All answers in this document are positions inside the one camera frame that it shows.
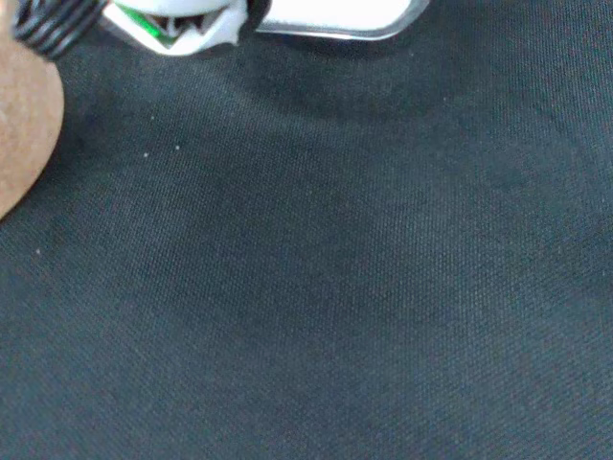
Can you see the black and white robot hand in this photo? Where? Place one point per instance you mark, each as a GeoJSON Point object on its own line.
{"type": "Point", "coordinates": [191, 29]}

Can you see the black bench cloth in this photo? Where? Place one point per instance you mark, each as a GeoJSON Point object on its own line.
{"type": "Point", "coordinates": [335, 263]}

